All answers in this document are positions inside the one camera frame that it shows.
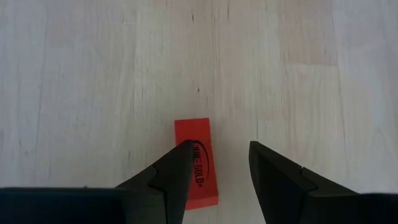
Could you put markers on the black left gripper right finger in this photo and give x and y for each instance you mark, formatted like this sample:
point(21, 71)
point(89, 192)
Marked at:
point(280, 186)

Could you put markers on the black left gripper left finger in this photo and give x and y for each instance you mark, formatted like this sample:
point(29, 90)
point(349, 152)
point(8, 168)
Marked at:
point(172, 180)

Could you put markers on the red eraser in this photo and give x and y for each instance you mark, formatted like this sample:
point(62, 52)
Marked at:
point(199, 130)

